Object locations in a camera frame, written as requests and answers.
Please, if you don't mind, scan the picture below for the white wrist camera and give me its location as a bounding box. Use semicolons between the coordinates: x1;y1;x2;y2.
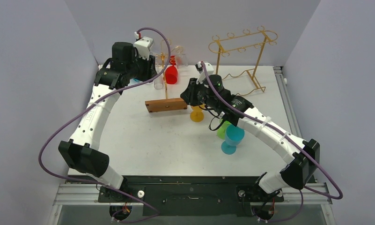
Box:
195;61;214;84
133;32;154;60

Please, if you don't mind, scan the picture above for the blue plastic goblet front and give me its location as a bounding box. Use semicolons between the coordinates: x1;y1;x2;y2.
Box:
221;125;245;155

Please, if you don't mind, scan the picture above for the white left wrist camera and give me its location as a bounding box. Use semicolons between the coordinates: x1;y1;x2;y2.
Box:
133;32;154;60

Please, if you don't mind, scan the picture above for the red plastic goblet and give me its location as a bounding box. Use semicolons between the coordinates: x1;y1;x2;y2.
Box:
165;55;178;84

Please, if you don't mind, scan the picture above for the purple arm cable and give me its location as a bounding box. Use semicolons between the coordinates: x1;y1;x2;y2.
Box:
199;62;344;224
38;27;172;224

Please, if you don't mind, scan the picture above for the green plastic goblet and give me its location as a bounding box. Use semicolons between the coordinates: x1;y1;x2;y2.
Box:
217;120;231;140

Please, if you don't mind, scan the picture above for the clear champagne flute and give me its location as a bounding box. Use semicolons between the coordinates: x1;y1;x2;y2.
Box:
154;57;164;90

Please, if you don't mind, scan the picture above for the orange plastic goblet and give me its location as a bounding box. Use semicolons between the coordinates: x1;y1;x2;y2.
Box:
190;106;204;123

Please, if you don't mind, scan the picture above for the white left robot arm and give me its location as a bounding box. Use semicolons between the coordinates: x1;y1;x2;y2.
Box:
58;37;157;202

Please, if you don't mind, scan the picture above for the gold spiral rack wooden base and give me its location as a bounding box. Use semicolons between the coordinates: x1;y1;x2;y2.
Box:
145;40;187;113

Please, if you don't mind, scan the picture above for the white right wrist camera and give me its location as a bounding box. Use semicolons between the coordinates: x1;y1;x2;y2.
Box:
195;61;214;84

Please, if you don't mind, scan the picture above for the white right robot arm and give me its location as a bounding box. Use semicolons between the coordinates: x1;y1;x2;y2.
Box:
180;75;320;200

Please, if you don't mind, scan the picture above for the patterned clear glass goblet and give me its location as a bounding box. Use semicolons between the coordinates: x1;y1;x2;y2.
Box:
175;45;188;69

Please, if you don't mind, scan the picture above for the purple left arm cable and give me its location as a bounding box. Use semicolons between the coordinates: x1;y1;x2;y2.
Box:
38;27;172;224

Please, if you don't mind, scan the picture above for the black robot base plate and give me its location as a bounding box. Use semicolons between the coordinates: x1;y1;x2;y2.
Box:
98;176;284;217

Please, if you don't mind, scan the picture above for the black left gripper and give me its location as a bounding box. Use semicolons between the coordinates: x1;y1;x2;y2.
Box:
126;51;157;83

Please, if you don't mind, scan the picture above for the gold rectangular wire glass rack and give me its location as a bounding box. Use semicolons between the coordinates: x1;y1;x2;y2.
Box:
208;25;279;96

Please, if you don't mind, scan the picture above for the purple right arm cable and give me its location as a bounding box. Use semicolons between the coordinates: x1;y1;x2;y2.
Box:
199;62;344;224

